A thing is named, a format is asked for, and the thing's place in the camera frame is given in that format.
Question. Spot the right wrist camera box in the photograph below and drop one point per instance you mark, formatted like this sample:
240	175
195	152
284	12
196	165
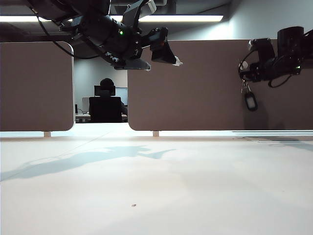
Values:
265	49

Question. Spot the white partition support foot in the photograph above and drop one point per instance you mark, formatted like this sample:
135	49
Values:
47	134
156	133

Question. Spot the narrow brown desk partition panel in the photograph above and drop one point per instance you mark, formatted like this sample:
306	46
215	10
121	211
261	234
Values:
29	98

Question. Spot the background computer monitor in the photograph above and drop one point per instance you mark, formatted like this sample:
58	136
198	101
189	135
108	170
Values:
122	95

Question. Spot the background desk with clutter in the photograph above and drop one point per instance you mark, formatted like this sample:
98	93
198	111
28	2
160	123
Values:
82	119

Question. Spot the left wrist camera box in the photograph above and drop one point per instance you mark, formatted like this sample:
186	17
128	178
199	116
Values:
149	6

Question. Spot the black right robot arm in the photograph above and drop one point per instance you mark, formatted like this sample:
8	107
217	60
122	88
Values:
291	41

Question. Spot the key bunch with black fob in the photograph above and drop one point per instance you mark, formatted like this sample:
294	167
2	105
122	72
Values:
251	102

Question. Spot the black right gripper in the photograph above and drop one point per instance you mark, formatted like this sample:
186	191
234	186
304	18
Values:
278	68

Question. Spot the wide brown desk partition panel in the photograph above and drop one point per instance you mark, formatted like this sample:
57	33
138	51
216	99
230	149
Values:
190	98

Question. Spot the black office chair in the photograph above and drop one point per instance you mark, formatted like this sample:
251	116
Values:
105	110

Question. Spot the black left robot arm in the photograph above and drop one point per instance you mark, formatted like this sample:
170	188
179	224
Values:
97	24

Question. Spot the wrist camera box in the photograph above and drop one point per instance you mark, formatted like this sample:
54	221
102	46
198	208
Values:
265	49
149	6

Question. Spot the white adhesive wall hook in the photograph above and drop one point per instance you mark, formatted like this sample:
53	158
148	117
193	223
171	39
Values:
244	64

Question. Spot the long ceiling light strip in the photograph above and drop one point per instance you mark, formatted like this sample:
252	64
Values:
183	18

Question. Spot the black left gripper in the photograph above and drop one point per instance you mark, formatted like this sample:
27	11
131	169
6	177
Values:
146	42

